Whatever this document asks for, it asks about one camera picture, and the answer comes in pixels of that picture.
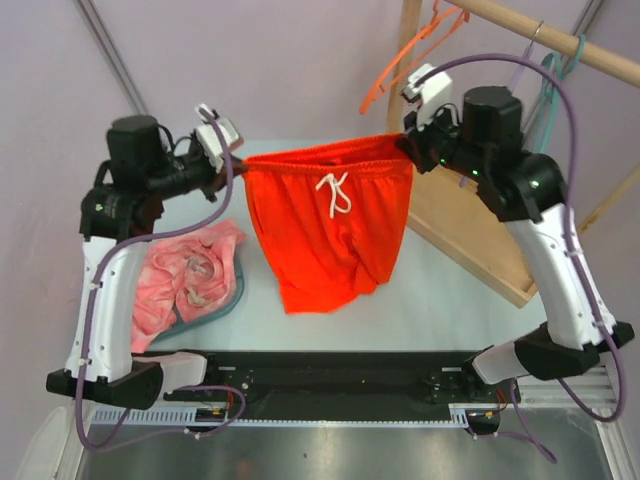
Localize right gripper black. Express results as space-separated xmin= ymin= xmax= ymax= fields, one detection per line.
xmin=398 ymin=96 xmax=488 ymax=180

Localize orange shorts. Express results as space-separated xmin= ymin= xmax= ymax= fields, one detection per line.
xmin=243 ymin=134 xmax=414 ymax=315

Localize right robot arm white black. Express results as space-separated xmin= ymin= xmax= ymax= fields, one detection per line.
xmin=400 ymin=84 xmax=635 ymax=401

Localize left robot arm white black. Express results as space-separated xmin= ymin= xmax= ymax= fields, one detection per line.
xmin=46 ymin=105 xmax=243 ymax=410

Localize purple plastic hanger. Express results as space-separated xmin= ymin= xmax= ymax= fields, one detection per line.
xmin=458 ymin=34 xmax=541 ymax=189

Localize teal plastic hanger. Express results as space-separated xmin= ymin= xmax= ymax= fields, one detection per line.
xmin=533 ymin=33 xmax=587 ymax=153

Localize wooden clothes rack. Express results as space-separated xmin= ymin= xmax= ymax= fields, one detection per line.
xmin=384 ymin=0 xmax=640 ymax=310

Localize pink garment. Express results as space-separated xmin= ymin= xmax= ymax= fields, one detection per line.
xmin=131 ymin=219 xmax=246 ymax=353

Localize teal plastic basket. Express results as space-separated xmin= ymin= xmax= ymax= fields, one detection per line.
xmin=154 ymin=253 xmax=246 ymax=343

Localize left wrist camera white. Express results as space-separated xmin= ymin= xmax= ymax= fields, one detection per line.
xmin=195 ymin=103 xmax=244 ymax=173

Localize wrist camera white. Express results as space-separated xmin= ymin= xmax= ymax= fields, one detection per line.
xmin=195 ymin=103 xmax=244 ymax=173
xmin=402 ymin=63 xmax=452 ymax=131

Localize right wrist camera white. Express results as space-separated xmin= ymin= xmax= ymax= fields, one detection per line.
xmin=402 ymin=63 xmax=452 ymax=131

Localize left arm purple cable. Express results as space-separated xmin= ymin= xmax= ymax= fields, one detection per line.
xmin=74 ymin=112 xmax=249 ymax=454

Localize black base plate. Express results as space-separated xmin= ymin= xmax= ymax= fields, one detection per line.
xmin=164 ymin=349 xmax=522 ymax=422

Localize white slotted cable duct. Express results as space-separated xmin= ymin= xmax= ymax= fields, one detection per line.
xmin=124 ymin=406 xmax=469 ymax=429

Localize aluminium frame rail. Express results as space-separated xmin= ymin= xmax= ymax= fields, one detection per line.
xmin=517 ymin=367 xmax=617 ymax=416

